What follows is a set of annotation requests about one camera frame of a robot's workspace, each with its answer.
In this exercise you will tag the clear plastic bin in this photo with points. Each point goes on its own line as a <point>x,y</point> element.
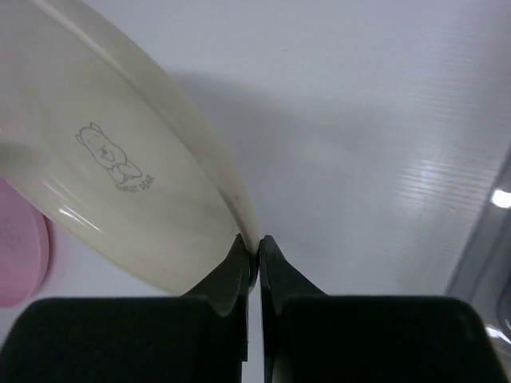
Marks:
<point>482,276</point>

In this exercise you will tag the pink plate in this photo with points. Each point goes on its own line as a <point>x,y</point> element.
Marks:
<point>25,247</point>

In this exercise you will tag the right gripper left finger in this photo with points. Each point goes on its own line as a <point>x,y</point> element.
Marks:
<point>201,336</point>

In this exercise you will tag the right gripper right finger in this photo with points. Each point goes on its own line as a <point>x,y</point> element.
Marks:
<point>311,336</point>

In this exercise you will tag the cream plate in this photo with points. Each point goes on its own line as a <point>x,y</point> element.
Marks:
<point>100,139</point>

